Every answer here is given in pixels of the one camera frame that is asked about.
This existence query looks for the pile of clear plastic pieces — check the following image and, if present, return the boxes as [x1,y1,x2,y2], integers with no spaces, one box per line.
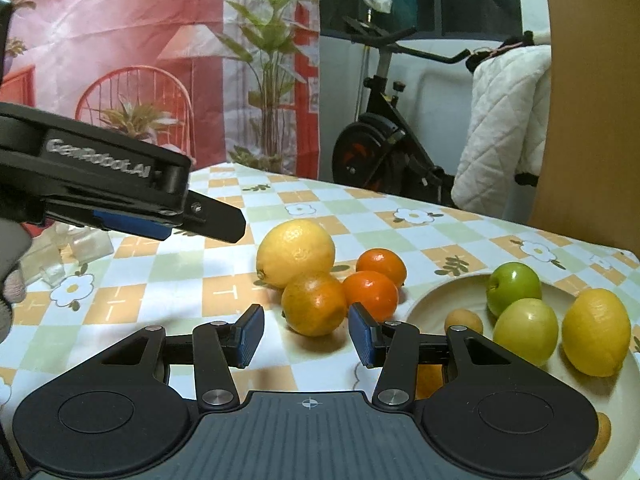
[22,222,115,288]

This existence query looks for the small brown round fruit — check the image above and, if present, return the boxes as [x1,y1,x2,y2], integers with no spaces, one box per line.
[444,309,484,335]

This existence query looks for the black garment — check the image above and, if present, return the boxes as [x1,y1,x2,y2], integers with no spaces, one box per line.
[465,31,536,73]

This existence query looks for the printed wall backdrop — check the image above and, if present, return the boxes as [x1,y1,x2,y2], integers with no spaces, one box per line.
[0,0,321,176]

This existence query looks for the small tangerine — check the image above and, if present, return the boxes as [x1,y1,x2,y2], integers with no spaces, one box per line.
[342,270,400,323]
[355,248,407,287]

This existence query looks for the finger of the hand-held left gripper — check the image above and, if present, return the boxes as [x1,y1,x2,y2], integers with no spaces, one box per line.
[172,189,247,245]
[45,199,173,241]

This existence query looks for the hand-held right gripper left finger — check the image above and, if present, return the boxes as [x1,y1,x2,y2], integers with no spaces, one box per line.
[100,304,266,411]

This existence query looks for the greenish brown orange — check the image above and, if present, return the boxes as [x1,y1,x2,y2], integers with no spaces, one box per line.
[415,364,451,401]

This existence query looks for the white quilted blanket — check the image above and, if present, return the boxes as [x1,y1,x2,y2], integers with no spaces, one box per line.
[451,45,553,211]

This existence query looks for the bright orange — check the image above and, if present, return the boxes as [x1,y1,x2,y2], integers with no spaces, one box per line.
[281,271,348,337]

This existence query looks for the oval yellow lemon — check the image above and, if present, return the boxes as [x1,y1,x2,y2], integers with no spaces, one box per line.
[561,288,632,378]

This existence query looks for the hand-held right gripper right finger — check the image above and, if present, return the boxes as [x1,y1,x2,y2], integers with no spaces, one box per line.
[347,301,501,408]

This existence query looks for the black exercise bike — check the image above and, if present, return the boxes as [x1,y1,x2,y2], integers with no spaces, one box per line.
[332,15,473,206]

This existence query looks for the person's left hand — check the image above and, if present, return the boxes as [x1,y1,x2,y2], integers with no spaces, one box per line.
[0,220,33,346]

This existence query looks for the wooden board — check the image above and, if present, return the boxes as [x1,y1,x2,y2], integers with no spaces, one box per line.
[530,0,640,253]

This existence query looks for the small yellow round fruit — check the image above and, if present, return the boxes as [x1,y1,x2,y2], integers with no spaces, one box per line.
[582,412,612,466]

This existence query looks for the pale green apple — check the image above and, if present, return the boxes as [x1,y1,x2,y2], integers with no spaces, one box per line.
[493,298,559,367]

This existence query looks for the beige plate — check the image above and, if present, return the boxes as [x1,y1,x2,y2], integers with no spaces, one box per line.
[404,271,640,480]

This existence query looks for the round yellow lemon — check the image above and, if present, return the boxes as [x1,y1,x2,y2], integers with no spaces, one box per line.
[256,218,336,289]

